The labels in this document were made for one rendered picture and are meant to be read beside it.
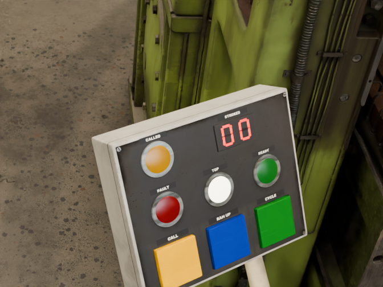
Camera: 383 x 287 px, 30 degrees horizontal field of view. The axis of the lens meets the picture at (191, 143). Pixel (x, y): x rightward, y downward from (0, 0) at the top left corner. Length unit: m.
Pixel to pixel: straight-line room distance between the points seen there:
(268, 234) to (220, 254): 0.10
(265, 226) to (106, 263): 1.27
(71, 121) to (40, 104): 0.17
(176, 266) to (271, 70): 0.46
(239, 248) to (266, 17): 0.43
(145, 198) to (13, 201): 1.57
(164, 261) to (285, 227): 0.24
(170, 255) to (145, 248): 0.05
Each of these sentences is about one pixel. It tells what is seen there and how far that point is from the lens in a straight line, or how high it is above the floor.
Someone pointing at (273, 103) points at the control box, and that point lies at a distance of 1.22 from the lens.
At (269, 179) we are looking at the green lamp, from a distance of 1.24.
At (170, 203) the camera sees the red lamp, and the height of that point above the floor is 1.10.
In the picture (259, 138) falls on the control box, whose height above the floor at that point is 1.14.
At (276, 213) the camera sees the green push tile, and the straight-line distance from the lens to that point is 1.26.
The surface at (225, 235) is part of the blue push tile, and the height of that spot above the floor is 1.02.
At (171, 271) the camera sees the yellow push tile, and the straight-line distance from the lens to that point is 1.17.
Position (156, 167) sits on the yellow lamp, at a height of 1.16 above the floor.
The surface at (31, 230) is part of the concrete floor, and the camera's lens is 2.56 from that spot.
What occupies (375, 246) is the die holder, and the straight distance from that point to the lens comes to 1.58.
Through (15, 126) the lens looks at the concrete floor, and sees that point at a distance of 2.95.
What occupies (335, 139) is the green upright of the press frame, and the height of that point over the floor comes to 0.93.
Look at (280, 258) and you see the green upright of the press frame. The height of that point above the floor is 0.53.
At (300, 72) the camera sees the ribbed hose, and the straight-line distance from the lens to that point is 1.42.
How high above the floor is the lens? 1.92
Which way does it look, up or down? 41 degrees down
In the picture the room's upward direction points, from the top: 8 degrees clockwise
